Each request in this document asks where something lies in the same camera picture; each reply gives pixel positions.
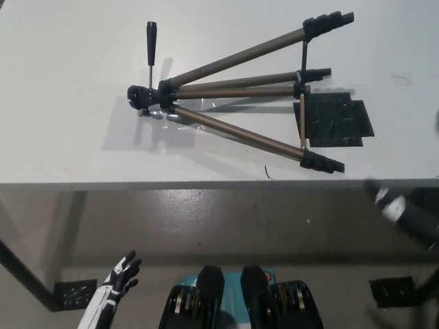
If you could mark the black metal table leg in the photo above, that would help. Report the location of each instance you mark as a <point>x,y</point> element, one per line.
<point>24,274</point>

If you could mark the bronze and black camera tripod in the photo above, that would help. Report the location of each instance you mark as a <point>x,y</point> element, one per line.
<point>240,55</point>

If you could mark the black tape patch on table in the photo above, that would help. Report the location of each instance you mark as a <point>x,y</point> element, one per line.
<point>329,116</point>

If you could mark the clear tape patch on table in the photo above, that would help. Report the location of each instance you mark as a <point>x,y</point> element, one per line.
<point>130,130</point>

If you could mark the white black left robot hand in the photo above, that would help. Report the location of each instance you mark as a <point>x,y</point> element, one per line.
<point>120,277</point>

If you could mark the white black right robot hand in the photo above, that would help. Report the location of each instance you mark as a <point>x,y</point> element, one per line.
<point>394,207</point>

